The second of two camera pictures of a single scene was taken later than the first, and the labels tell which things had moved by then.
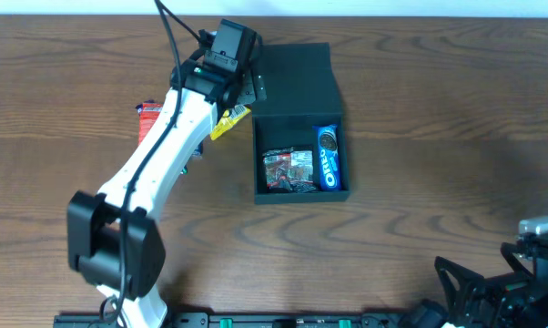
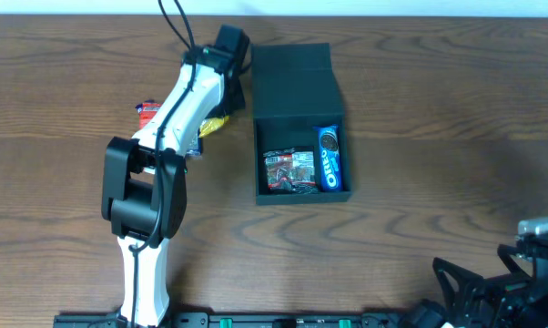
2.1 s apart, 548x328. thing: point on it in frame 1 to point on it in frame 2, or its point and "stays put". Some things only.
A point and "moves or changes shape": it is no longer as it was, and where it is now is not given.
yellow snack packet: x=228 y=122 moves or changes shape
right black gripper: x=476 y=292 stays put
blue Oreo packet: x=329 y=158 stays put
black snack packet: x=289 y=170 stays put
